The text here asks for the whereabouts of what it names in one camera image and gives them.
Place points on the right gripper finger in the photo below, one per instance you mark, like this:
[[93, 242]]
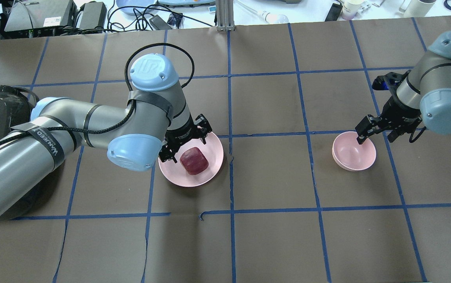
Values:
[[391, 137], [369, 126]]

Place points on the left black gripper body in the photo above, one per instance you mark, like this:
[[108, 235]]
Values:
[[181, 133]]

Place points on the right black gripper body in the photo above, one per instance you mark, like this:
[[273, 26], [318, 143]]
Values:
[[400, 113]]

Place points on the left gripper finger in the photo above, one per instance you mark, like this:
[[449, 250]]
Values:
[[168, 153], [203, 128]]

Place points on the red apple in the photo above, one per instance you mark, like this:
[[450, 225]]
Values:
[[194, 161]]

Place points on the pink bowl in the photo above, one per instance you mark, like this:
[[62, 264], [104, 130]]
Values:
[[350, 155]]

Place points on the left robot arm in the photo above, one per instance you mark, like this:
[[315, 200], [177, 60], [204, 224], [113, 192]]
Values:
[[156, 123]]

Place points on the pink plate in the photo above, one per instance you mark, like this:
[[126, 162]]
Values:
[[212, 150]]

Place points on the blue plate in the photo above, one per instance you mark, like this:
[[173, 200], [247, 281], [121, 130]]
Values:
[[128, 6]]

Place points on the black power adapter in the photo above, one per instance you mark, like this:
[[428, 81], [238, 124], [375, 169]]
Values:
[[157, 23]]

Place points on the black computer box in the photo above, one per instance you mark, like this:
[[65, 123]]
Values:
[[40, 15]]

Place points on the aluminium frame post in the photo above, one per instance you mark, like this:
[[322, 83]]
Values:
[[224, 15]]

